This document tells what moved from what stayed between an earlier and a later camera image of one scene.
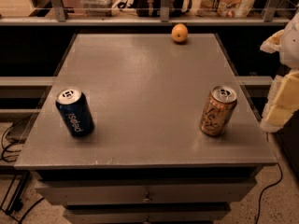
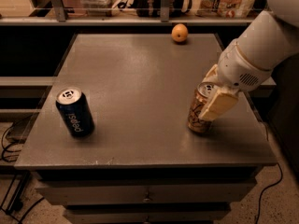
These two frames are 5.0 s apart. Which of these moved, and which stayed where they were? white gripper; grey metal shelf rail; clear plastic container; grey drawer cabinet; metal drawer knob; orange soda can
Moved: white gripper; orange soda can
Stayed: grey metal shelf rail; metal drawer knob; grey drawer cabinet; clear plastic container
